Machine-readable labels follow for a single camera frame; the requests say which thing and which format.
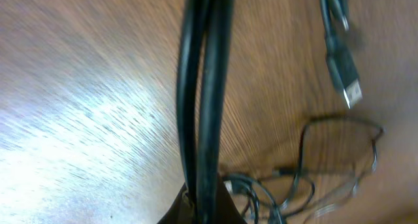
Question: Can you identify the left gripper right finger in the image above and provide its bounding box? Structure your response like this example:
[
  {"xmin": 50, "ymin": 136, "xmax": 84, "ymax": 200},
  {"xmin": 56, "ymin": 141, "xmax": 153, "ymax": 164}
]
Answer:
[{"xmin": 215, "ymin": 178, "xmax": 246, "ymax": 224}]

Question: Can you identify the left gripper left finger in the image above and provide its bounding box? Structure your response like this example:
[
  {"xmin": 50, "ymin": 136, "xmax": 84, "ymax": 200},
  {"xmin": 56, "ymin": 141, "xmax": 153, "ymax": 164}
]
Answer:
[{"xmin": 157, "ymin": 184, "xmax": 195, "ymax": 224}]

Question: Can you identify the black USB-A cable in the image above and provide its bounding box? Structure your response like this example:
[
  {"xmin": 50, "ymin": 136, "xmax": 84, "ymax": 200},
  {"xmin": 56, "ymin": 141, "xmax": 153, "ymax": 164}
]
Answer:
[{"xmin": 176, "ymin": 0, "xmax": 363, "ymax": 224}]

